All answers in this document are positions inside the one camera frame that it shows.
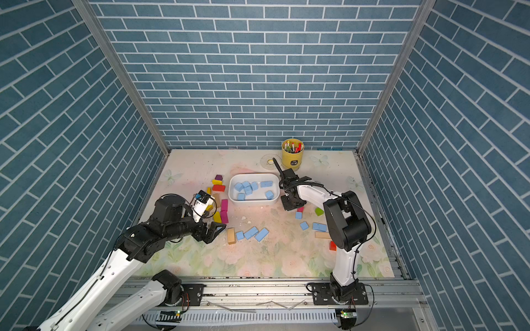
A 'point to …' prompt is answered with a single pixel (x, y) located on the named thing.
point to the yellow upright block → (209, 190)
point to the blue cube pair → (269, 195)
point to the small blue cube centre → (239, 235)
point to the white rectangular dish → (259, 195)
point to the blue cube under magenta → (299, 215)
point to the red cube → (332, 245)
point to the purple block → (219, 177)
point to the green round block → (319, 212)
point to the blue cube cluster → (248, 187)
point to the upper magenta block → (224, 205)
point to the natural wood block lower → (231, 236)
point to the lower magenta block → (224, 217)
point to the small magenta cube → (300, 209)
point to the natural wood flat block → (322, 234)
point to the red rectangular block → (219, 187)
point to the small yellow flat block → (217, 182)
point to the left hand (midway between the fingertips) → (221, 220)
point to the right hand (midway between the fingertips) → (292, 205)
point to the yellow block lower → (217, 216)
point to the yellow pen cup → (292, 154)
